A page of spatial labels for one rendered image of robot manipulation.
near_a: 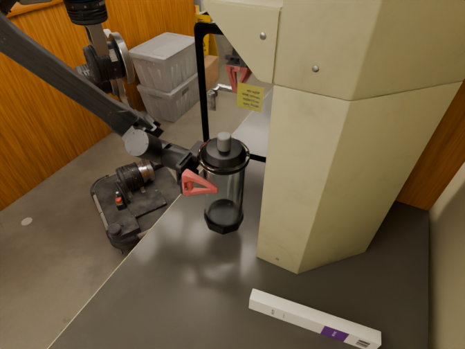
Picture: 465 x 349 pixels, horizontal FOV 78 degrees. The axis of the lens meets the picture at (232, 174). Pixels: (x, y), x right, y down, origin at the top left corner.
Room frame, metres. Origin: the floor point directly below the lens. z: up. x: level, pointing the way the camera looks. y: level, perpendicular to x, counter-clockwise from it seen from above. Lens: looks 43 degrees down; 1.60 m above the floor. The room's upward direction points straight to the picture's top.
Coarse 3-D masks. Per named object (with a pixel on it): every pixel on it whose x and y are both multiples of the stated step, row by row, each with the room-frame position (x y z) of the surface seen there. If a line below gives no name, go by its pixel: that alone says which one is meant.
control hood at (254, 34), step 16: (208, 0) 0.45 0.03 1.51; (224, 0) 0.44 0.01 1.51; (240, 0) 0.44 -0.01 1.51; (256, 0) 0.44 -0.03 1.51; (272, 0) 0.44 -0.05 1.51; (224, 16) 0.43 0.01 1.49; (240, 16) 0.42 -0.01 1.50; (256, 16) 0.41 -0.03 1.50; (272, 16) 0.40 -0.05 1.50; (224, 32) 0.43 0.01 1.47; (240, 32) 0.42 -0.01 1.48; (256, 32) 0.41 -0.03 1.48; (272, 32) 0.40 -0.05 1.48; (240, 48) 0.42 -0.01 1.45; (256, 48) 0.41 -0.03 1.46; (272, 48) 0.40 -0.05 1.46; (256, 64) 0.41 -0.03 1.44; (272, 64) 0.40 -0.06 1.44; (272, 80) 0.40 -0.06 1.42
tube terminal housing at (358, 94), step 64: (320, 0) 0.38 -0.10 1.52; (384, 0) 0.35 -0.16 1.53; (448, 0) 0.38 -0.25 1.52; (320, 64) 0.37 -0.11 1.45; (384, 64) 0.36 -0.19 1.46; (448, 64) 0.40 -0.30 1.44; (320, 128) 0.36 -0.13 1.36; (384, 128) 0.37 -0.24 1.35; (320, 192) 0.35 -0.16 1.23; (384, 192) 0.40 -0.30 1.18; (320, 256) 0.37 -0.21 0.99
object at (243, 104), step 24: (216, 48) 0.77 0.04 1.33; (216, 72) 0.77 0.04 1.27; (240, 72) 0.74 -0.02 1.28; (216, 96) 0.77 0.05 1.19; (240, 96) 0.74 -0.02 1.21; (264, 96) 0.72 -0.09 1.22; (216, 120) 0.77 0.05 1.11; (240, 120) 0.74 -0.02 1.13; (264, 120) 0.72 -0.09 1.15; (264, 144) 0.71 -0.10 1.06
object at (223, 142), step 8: (224, 136) 0.46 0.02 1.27; (208, 144) 0.48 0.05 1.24; (216, 144) 0.48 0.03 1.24; (224, 144) 0.45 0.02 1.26; (232, 144) 0.48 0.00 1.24; (240, 144) 0.48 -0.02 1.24; (208, 152) 0.45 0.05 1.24; (216, 152) 0.45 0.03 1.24; (224, 152) 0.45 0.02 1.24; (232, 152) 0.45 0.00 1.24; (240, 152) 0.45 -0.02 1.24; (208, 160) 0.44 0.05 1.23; (216, 160) 0.43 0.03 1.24; (224, 160) 0.43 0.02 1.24; (232, 160) 0.43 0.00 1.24; (240, 160) 0.44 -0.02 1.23
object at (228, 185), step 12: (204, 144) 0.49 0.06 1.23; (216, 168) 0.42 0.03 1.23; (228, 168) 0.42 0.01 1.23; (216, 180) 0.43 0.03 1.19; (228, 180) 0.42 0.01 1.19; (240, 180) 0.44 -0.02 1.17; (228, 192) 0.43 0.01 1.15; (240, 192) 0.44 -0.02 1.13; (216, 204) 0.43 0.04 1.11; (228, 204) 0.43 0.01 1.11; (240, 204) 0.45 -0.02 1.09; (216, 216) 0.43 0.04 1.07; (228, 216) 0.43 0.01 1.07
